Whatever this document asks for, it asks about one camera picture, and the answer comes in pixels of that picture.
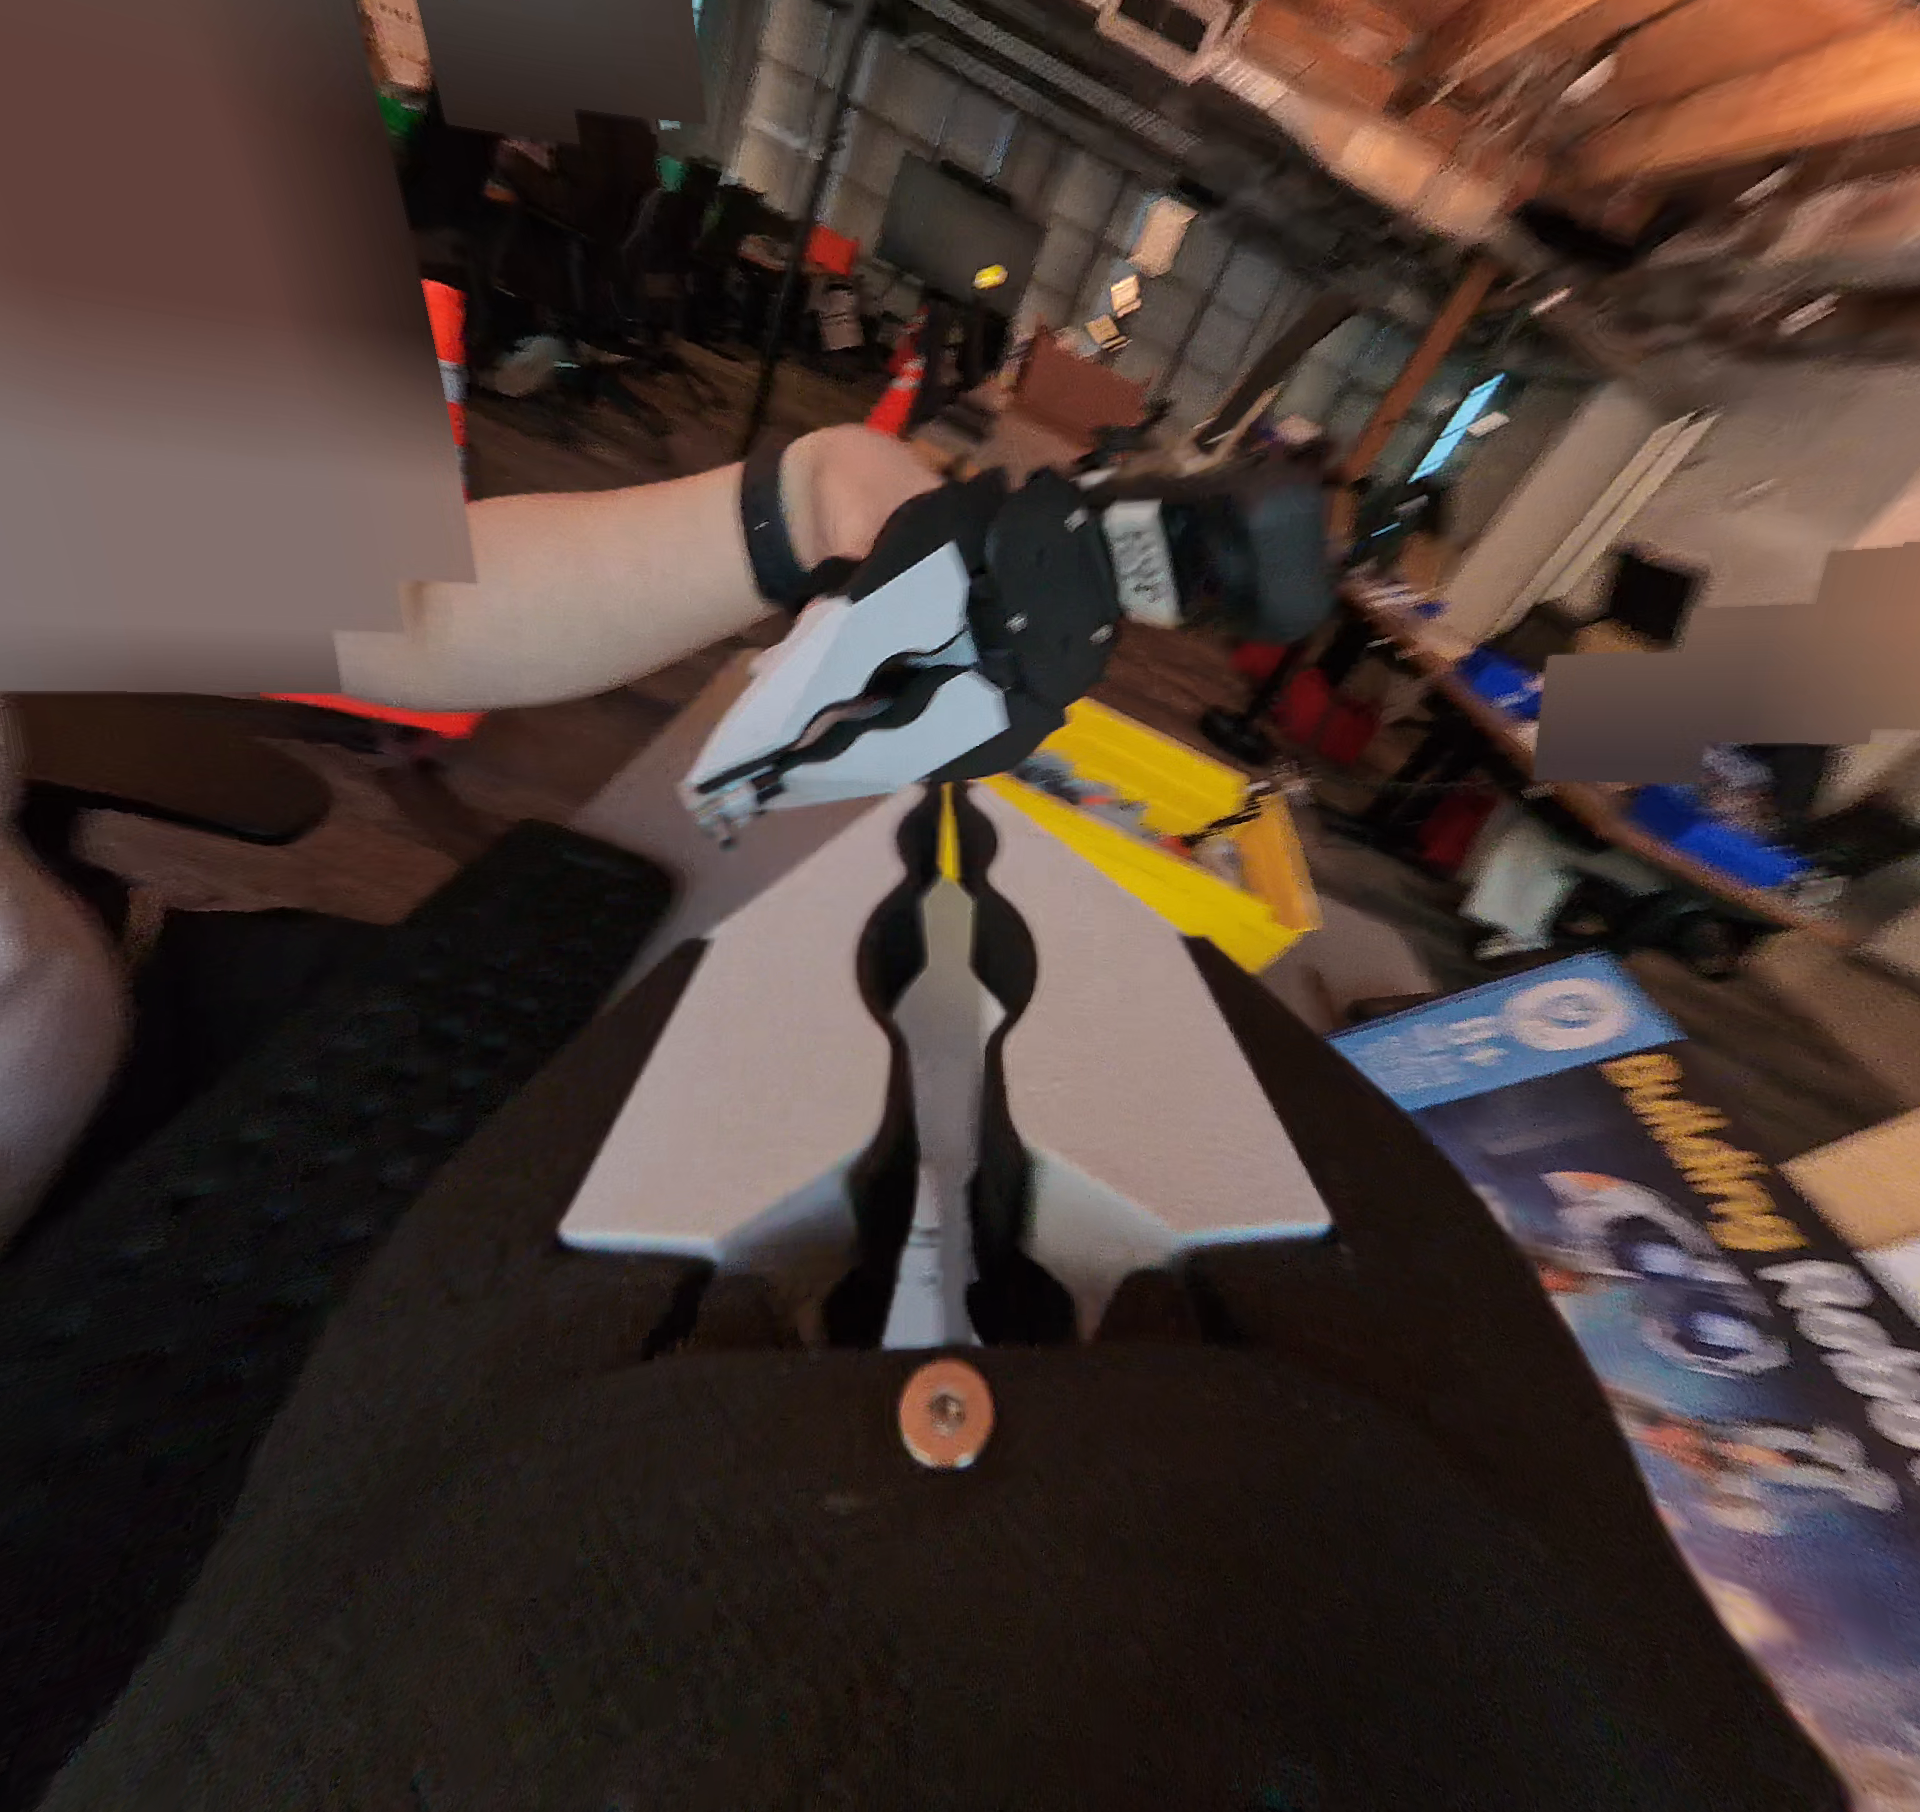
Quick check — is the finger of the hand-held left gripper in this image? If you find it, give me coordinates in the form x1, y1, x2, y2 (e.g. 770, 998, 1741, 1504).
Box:
678, 540, 985, 845
729, 662, 1014, 812

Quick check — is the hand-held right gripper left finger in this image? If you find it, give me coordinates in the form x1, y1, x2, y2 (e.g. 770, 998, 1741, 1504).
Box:
554, 783, 939, 1346

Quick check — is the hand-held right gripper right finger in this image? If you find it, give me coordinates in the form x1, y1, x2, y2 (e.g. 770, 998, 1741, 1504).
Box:
960, 788, 1338, 1346

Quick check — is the person's left forearm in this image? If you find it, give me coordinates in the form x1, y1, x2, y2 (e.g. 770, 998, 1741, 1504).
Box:
337, 458, 772, 715

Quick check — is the grey desk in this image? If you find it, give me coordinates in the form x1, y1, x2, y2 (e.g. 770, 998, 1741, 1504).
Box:
569, 642, 1442, 1050

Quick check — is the person's left hand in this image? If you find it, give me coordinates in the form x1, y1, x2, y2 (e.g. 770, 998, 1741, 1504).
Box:
781, 423, 944, 568

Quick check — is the black wristband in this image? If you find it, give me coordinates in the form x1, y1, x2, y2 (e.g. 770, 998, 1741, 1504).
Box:
739, 443, 825, 612

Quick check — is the yellow plastic bin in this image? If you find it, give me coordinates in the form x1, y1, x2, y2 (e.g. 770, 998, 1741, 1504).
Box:
937, 700, 1325, 977

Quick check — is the black dotted floor mat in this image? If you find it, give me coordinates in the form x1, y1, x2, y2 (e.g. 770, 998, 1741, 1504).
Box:
0, 818, 682, 1812

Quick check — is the blue robot kit box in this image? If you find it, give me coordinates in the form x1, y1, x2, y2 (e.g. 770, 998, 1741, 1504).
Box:
1327, 948, 1920, 1812

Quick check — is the long wooden table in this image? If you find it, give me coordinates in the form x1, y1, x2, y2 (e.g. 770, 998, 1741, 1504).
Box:
1342, 573, 1868, 950

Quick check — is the white ceiling vent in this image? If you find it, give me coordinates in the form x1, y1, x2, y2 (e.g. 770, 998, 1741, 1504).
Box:
1107, 0, 1221, 61

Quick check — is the person's pale clothing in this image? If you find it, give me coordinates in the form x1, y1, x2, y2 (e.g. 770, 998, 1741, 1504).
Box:
0, 844, 134, 1251

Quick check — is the dark wall screen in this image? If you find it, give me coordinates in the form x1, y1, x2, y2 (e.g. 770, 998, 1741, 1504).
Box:
875, 149, 1048, 299

